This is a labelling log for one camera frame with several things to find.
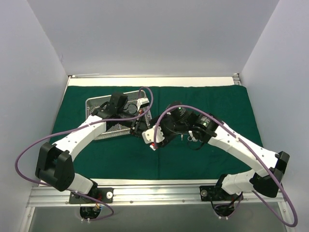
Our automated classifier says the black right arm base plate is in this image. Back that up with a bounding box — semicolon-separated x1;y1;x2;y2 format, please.
199;185;242;202

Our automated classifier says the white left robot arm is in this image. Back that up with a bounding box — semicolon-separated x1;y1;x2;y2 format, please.
35;93;151;203

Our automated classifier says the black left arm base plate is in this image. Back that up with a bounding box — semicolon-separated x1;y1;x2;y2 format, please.
69;187;114;204

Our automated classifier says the green surgical cloth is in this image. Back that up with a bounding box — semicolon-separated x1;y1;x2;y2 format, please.
53;85;262;180

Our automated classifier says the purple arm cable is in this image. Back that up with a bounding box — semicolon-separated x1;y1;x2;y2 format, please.
152;105;299;228
14;87;155;221

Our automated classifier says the aluminium front rail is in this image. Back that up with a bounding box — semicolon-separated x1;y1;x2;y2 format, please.
26;182;288;207

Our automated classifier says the metal mesh instrument tray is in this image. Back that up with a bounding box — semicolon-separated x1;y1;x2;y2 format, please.
85;90;152;140

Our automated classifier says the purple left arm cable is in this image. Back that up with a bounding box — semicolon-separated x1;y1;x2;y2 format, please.
14;87;155;221

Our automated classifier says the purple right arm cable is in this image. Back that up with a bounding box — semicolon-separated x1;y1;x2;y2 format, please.
152;105;299;228

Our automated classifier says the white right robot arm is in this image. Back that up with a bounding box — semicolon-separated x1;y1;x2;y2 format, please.
142;101;290;200

